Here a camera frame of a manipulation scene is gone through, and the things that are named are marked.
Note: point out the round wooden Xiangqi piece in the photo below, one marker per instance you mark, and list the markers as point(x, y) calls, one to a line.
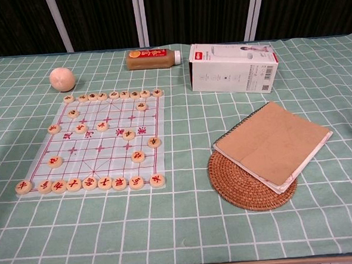
point(138, 156)
point(105, 183)
point(145, 94)
point(102, 96)
point(23, 187)
point(74, 185)
point(128, 135)
point(68, 98)
point(157, 93)
point(141, 106)
point(73, 113)
point(113, 95)
point(136, 183)
point(119, 184)
point(102, 126)
point(157, 180)
point(54, 129)
point(154, 142)
point(45, 187)
point(92, 96)
point(55, 162)
point(124, 95)
point(59, 187)
point(80, 128)
point(135, 94)
point(89, 184)
point(83, 98)

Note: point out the Chinese chess board mat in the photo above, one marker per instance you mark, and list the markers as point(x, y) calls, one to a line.
point(105, 142)

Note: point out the juice bottle with red label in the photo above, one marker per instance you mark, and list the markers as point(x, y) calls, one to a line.
point(150, 59)

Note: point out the round woven rattan coaster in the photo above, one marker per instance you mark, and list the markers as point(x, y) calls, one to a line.
point(236, 185)

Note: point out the white and red carton box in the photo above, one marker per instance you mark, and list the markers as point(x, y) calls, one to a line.
point(232, 74)

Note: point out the green checked tablecloth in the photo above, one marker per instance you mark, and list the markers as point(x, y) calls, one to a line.
point(181, 221)

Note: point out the brown cover spiral notebook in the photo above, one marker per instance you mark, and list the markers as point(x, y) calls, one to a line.
point(272, 141)

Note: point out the dark pleated curtain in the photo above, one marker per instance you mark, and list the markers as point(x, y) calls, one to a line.
point(198, 14)

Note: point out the pale peach ball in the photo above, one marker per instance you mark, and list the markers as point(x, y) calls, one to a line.
point(62, 79)

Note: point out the grey metal frame post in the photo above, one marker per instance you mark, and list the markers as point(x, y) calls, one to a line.
point(139, 17)
point(58, 22)
point(253, 10)

